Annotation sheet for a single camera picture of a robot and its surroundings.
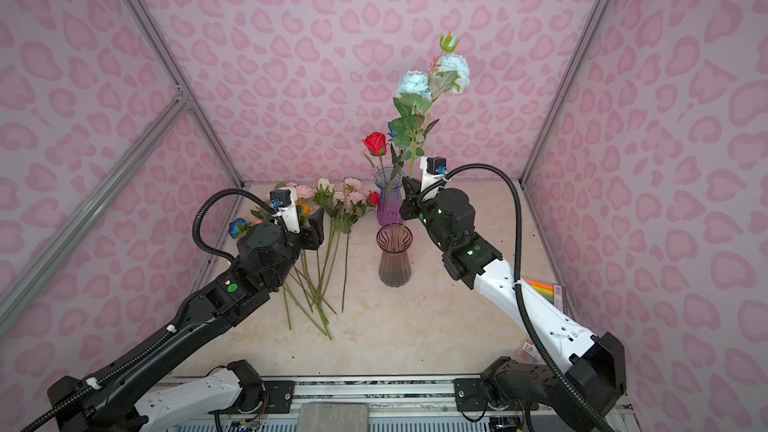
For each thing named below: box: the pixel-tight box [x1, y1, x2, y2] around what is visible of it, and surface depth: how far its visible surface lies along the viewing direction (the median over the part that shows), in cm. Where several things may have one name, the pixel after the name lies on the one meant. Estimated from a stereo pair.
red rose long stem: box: [362, 132, 390, 235], surface depth 74 cm
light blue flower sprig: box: [388, 32, 471, 180], surface depth 57 cm
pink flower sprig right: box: [332, 177, 367, 235], surface depth 112 cm
